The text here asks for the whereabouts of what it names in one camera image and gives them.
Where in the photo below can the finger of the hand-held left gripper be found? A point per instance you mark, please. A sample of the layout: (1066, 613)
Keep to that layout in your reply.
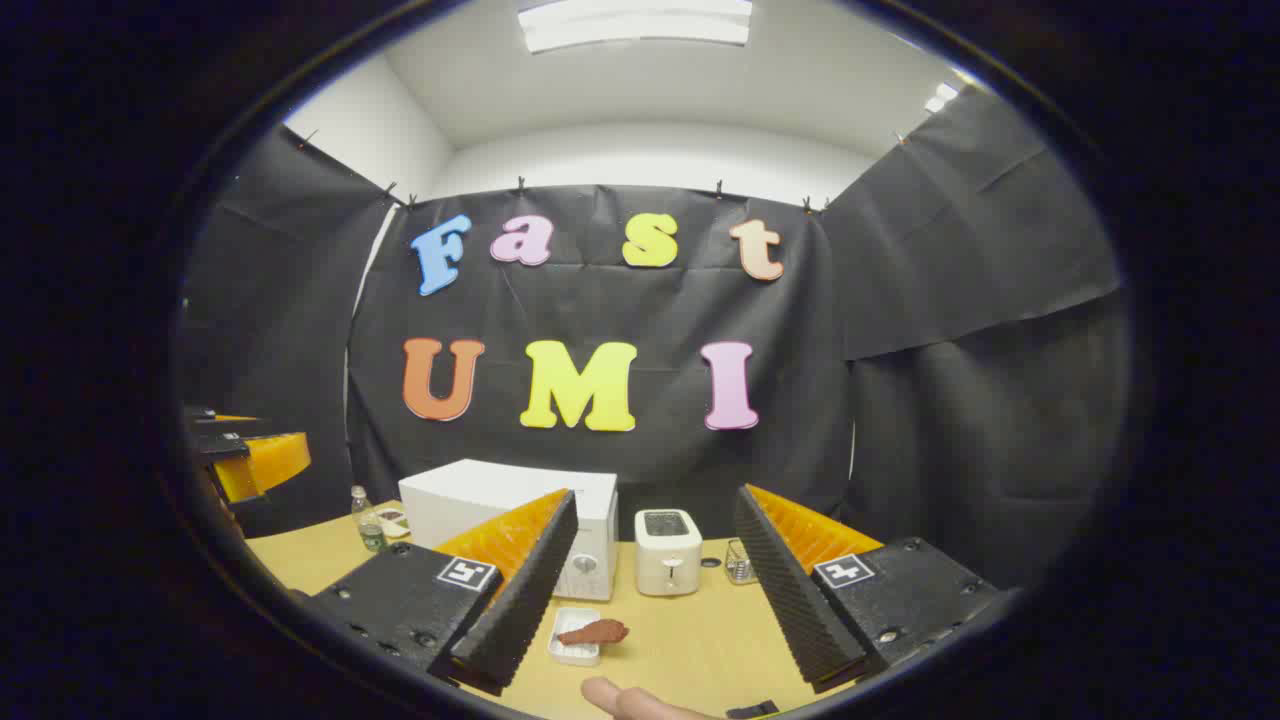
(215, 420)
(260, 462)

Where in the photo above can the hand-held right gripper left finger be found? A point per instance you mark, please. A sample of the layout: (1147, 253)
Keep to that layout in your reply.
(520, 600)

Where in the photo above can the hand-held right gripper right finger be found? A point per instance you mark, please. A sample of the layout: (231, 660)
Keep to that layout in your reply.
(785, 600)

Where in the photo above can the brown meat piece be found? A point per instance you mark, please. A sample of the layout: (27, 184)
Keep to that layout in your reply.
(600, 632)

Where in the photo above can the white microwave oven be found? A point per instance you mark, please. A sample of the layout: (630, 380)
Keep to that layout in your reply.
(470, 490)

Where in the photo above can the white rectangular tray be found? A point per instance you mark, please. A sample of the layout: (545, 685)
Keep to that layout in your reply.
(572, 653)

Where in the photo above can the white toaster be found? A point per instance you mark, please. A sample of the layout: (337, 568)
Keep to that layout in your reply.
(668, 560)

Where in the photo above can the clear plastic bottle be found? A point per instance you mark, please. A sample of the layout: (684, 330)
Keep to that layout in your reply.
(368, 525)

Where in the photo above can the small white dish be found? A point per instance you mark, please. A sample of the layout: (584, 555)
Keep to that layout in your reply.
(392, 520)

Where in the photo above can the black backdrop cloth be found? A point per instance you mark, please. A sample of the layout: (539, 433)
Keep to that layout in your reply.
(600, 300)

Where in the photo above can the small ceiling light panel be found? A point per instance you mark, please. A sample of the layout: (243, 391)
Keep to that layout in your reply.
(942, 97)

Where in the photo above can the large ceiling light panel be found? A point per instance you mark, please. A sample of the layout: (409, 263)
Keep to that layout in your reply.
(635, 22)

